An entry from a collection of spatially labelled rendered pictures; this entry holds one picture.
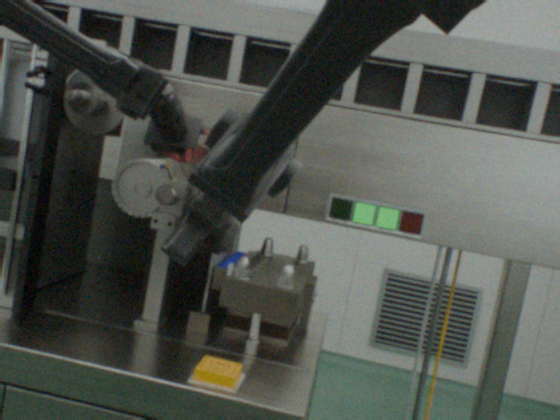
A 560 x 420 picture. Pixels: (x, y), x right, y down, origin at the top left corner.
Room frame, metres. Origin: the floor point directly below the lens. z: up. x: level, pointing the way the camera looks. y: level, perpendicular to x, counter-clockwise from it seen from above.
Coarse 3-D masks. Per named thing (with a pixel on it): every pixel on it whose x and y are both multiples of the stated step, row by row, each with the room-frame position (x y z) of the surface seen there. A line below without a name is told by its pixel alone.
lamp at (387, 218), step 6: (384, 210) 1.52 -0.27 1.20; (390, 210) 1.52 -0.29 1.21; (396, 210) 1.52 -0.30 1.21; (378, 216) 1.52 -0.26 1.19; (384, 216) 1.52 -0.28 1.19; (390, 216) 1.52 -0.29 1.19; (396, 216) 1.52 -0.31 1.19; (378, 222) 1.52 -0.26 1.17; (384, 222) 1.52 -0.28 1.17; (390, 222) 1.52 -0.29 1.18; (396, 222) 1.51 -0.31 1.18; (390, 228) 1.52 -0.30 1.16
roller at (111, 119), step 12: (72, 84) 1.30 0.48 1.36; (108, 96) 1.29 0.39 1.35; (108, 108) 1.29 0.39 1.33; (72, 120) 1.30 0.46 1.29; (84, 120) 1.30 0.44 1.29; (96, 120) 1.29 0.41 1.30; (108, 120) 1.29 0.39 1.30; (120, 120) 1.29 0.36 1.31; (96, 132) 1.29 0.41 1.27; (108, 132) 1.30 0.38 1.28; (120, 132) 1.35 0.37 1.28
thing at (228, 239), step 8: (232, 224) 1.20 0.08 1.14; (216, 232) 1.14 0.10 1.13; (224, 232) 1.19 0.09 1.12; (232, 232) 1.19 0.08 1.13; (208, 240) 1.15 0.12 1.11; (216, 240) 1.17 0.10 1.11; (224, 240) 1.18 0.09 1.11; (232, 240) 1.18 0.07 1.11; (208, 248) 1.18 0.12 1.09; (216, 248) 1.17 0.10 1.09; (224, 248) 1.17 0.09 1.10; (232, 248) 1.18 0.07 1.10
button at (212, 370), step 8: (208, 360) 1.02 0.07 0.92; (216, 360) 1.02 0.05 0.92; (224, 360) 1.03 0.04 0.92; (200, 368) 0.98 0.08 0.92; (208, 368) 0.98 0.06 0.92; (216, 368) 0.99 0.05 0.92; (224, 368) 0.99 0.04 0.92; (232, 368) 1.00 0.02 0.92; (240, 368) 1.01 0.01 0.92; (200, 376) 0.97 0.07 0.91; (208, 376) 0.97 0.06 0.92; (216, 376) 0.97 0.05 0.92; (224, 376) 0.97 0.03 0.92; (232, 376) 0.97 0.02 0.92; (216, 384) 0.97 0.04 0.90; (224, 384) 0.97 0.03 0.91; (232, 384) 0.97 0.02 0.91
